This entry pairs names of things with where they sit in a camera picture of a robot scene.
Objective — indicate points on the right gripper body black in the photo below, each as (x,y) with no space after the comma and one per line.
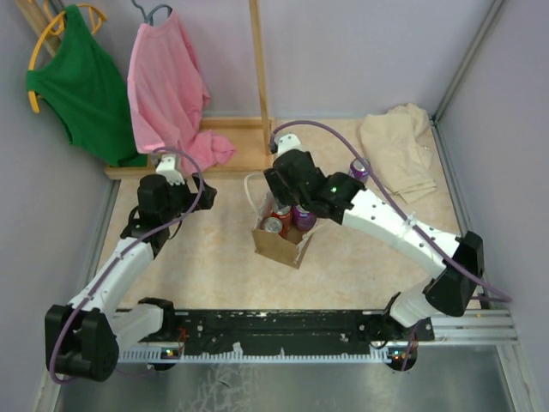
(285,195)

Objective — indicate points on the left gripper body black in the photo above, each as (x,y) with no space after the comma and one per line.
(181,200)

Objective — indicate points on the red can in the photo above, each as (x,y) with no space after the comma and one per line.
(284,214)
(273,225)

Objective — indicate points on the purple can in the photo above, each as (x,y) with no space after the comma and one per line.
(358,170)
(303,219)

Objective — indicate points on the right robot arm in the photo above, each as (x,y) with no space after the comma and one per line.
(453,264)

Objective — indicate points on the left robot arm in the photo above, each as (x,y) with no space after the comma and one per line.
(84,338)

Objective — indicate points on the brown canvas tote bag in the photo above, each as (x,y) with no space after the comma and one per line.
(289,249)

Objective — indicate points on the wooden clothes rack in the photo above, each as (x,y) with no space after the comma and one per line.
(249,135)

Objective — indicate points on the pink shirt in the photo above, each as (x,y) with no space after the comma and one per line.
(167,94)

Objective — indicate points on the beige cloth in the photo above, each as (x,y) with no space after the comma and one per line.
(391,145)

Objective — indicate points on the green tank top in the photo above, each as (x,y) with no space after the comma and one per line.
(82,85)

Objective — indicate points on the grey hanger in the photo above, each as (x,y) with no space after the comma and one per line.
(148,16)

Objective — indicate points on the yellow hanger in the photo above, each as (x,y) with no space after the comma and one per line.
(55,27)

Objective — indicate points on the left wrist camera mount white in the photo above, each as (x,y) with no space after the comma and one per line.
(169,167)

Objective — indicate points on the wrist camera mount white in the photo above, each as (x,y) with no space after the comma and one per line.
(169,167)
(282,144)

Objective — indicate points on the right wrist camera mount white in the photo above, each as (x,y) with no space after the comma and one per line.
(282,144)

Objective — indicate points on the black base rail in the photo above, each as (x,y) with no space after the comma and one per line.
(271,332)

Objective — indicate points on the aluminium frame rail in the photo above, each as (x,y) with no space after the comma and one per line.
(486,26)

